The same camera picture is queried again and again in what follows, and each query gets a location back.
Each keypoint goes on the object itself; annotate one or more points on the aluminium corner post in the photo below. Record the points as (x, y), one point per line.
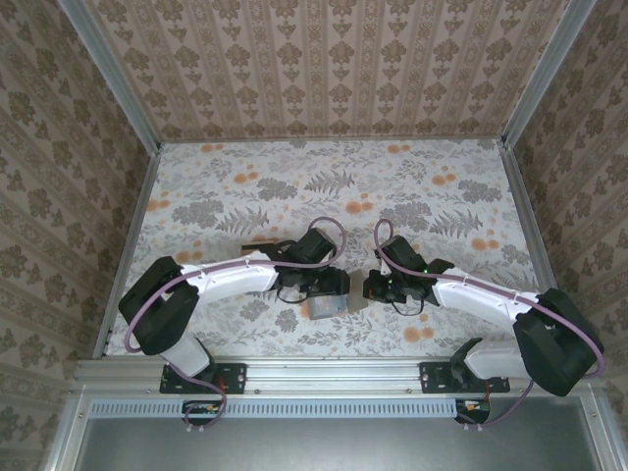
(544, 73)
(117, 78)

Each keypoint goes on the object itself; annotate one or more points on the grey card holder clear sleeves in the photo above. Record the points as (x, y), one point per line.
(357, 294)

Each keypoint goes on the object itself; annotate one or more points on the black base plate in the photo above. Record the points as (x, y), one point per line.
(235, 378)
(432, 378)

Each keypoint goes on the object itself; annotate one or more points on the tan card black stripe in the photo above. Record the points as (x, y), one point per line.
(256, 246)

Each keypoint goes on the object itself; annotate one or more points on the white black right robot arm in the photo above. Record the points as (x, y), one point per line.
(471, 300)

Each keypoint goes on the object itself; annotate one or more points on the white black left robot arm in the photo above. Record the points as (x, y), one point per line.
(230, 283)

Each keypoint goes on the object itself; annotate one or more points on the aluminium side rail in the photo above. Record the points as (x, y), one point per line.
(530, 221)
(136, 221)

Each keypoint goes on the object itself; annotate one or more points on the small circuit board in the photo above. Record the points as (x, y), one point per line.
(473, 406)
(201, 407)

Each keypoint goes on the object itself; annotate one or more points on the aluminium front frame rail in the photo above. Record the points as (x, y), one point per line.
(333, 375)

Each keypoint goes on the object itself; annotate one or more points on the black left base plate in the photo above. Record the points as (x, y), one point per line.
(235, 378)

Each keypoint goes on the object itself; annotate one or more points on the grey metal panel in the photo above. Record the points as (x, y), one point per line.
(343, 446)

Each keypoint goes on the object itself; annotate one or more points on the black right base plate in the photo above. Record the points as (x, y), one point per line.
(432, 378)

